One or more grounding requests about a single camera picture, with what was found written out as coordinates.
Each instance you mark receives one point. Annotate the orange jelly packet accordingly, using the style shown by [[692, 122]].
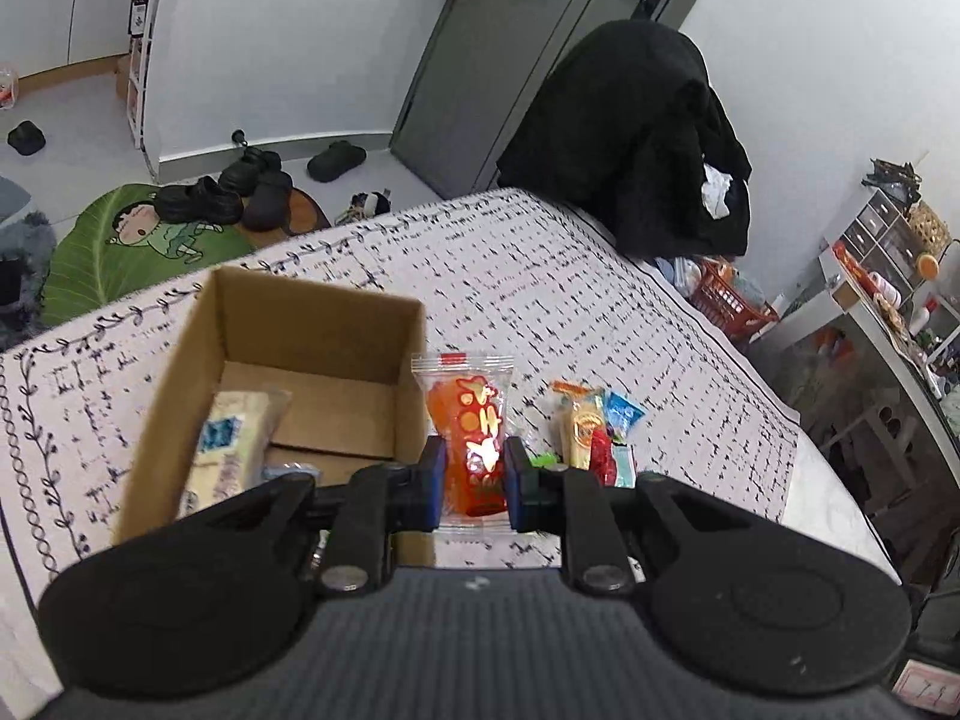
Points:
[[469, 405]]

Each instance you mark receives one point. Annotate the orange bread packet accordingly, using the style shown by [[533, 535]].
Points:
[[581, 427]]

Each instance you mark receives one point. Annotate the green cartoon floor mat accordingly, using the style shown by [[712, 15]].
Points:
[[90, 255]]

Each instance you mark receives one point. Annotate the white cloth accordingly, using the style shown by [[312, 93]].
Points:
[[716, 191]]

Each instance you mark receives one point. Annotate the black chunky shoe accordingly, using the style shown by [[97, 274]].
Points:
[[199, 202], [247, 169], [266, 201]]

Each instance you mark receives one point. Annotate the black spray bottle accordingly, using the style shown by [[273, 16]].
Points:
[[139, 11]]

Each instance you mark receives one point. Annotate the grey door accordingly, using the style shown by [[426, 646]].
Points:
[[487, 52]]

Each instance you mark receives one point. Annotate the brown cardboard box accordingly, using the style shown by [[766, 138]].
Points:
[[322, 330]]

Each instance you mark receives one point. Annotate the white bottle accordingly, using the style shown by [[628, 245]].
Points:
[[921, 321]]

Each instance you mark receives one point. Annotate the white bed sheet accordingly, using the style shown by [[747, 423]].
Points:
[[817, 480]]

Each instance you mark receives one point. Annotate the red plastic basket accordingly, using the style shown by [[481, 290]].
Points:
[[720, 300]]

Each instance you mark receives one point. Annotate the wicker basket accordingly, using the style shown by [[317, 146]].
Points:
[[930, 226]]

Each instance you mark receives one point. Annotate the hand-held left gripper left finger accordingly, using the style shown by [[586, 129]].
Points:
[[433, 480]]

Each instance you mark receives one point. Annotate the dark bundle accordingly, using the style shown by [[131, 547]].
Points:
[[892, 176]]

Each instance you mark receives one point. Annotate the orange ball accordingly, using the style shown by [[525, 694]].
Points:
[[928, 266]]

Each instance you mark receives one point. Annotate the white shelf rack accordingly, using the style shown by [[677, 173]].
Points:
[[146, 90]]

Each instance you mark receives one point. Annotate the black and white plush toy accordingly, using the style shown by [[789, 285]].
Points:
[[369, 204]]

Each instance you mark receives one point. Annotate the grey desk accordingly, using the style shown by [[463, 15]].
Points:
[[855, 345]]

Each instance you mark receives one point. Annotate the red and white plastic bag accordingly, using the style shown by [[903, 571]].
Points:
[[6, 88]]

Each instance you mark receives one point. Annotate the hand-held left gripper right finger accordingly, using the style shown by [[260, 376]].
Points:
[[514, 480]]

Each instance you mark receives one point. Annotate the small blue snack packet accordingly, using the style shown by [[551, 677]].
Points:
[[622, 412]]

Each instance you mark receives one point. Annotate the bright green snack packet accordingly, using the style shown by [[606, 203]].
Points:
[[545, 457]]

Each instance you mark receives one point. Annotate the white packet with blue label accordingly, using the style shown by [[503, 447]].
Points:
[[229, 442]]

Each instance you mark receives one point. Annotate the printed blanket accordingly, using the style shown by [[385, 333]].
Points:
[[525, 300]]

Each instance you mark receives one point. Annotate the black coat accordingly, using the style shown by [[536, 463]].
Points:
[[622, 127]]

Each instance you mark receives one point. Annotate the black door stop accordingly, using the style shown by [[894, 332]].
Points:
[[240, 139]]

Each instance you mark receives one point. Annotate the grey drawer organizer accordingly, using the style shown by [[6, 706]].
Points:
[[877, 240]]

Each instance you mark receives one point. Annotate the red stick snack packet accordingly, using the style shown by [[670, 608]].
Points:
[[606, 457]]

